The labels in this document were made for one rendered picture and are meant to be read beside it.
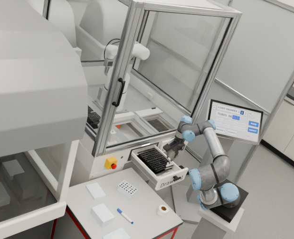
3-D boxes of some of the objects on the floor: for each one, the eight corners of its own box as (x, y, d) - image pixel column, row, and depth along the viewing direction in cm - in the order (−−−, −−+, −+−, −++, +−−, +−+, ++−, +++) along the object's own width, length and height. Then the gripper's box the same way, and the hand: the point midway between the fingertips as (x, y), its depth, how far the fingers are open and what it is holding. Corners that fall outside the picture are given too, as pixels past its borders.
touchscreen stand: (218, 227, 337) (263, 147, 287) (175, 220, 329) (214, 136, 279) (208, 192, 380) (246, 117, 330) (170, 185, 372) (203, 107, 322)
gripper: (190, 139, 234) (180, 162, 245) (179, 130, 240) (170, 153, 251) (182, 141, 229) (172, 165, 239) (171, 132, 235) (162, 155, 245)
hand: (169, 158), depth 243 cm, fingers open, 3 cm apart
